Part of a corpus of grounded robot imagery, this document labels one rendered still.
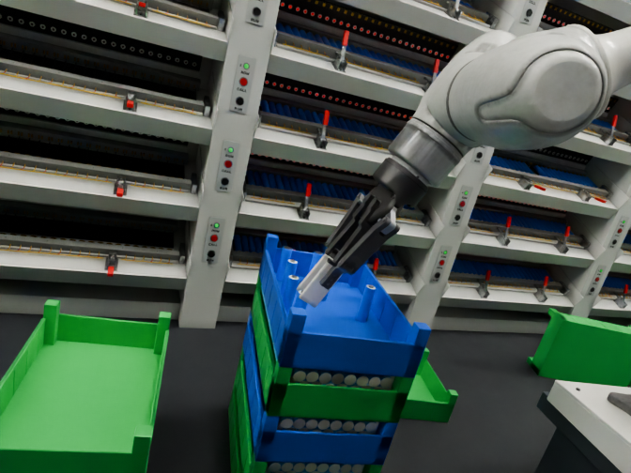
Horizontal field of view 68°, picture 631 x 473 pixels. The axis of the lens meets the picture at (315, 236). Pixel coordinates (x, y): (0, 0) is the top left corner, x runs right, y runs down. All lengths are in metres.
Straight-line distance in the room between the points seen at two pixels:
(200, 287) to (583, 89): 1.00
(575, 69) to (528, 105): 0.05
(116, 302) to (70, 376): 0.48
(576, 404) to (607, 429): 0.07
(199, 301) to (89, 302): 0.27
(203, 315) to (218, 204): 0.31
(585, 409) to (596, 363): 0.71
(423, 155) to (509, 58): 0.19
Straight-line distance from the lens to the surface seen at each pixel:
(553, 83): 0.47
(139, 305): 1.31
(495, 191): 1.53
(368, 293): 0.78
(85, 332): 0.92
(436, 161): 0.64
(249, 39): 1.13
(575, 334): 1.65
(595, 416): 1.03
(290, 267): 0.80
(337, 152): 1.22
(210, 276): 1.24
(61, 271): 1.23
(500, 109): 0.49
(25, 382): 0.85
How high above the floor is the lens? 0.67
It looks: 17 degrees down
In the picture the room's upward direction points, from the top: 14 degrees clockwise
